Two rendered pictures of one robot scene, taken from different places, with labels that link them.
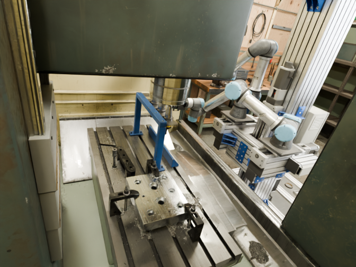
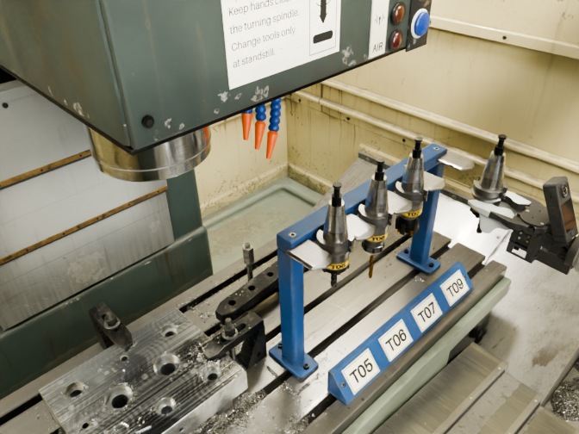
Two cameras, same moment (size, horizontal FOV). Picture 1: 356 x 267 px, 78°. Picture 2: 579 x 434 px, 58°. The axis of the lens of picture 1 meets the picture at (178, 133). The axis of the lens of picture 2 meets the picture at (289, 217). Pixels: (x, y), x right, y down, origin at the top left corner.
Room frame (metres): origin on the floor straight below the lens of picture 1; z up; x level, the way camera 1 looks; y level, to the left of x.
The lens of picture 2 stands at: (0.91, -0.59, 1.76)
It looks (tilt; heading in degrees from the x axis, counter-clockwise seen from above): 36 degrees down; 78
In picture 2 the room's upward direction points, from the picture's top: 2 degrees counter-clockwise
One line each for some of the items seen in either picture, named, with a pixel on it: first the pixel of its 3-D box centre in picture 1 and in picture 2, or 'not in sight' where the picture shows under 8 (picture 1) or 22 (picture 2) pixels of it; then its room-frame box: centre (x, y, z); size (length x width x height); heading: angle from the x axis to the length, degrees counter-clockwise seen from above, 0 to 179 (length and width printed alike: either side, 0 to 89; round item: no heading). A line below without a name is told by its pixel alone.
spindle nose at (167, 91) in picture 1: (170, 85); (146, 113); (0.87, 0.07, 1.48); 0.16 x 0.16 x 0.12
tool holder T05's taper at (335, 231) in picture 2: (169, 111); (335, 219); (1.14, 0.07, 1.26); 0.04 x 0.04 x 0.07
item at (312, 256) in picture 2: (171, 123); (312, 256); (1.09, 0.04, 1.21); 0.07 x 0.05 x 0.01; 120
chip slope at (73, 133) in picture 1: (124, 149); (396, 285); (1.43, 0.39, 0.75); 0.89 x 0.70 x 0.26; 120
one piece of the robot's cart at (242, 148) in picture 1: (241, 152); not in sight; (1.60, -0.55, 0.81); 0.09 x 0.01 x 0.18; 30
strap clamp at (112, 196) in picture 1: (124, 198); (114, 334); (0.72, 0.18, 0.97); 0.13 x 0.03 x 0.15; 120
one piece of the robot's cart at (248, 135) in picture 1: (252, 152); not in sight; (1.67, -0.67, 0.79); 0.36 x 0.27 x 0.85; 30
